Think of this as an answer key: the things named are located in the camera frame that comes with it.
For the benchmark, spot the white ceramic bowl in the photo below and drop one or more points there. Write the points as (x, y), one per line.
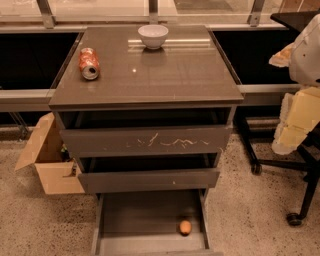
(153, 36)

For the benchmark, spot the grey top drawer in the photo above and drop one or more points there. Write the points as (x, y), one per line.
(106, 133)

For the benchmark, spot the metal window railing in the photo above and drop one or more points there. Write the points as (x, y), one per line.
(76, 15)

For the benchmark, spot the grey middle drawer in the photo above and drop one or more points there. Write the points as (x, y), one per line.
(149, 173)

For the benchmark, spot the grey bottom drawer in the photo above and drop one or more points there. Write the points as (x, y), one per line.
(147, 224)

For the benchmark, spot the orange soda can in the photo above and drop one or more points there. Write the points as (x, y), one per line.
(89, 64)

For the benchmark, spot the grey drawer cabinet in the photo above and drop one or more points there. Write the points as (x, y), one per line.
(186, 72)

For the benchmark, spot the yellow foam block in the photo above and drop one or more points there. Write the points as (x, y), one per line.
(299, 114)

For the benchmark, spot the brown cardboard box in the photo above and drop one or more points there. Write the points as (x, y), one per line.
(43, 152)

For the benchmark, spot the grey drawer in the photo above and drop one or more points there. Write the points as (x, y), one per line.
(106, 133)
(149, 173)
(147, 224)

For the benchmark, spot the small orange fruit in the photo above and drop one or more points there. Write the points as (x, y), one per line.
(185, 227)

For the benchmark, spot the white torn foam cushion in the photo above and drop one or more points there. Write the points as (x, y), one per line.
(302, 57)

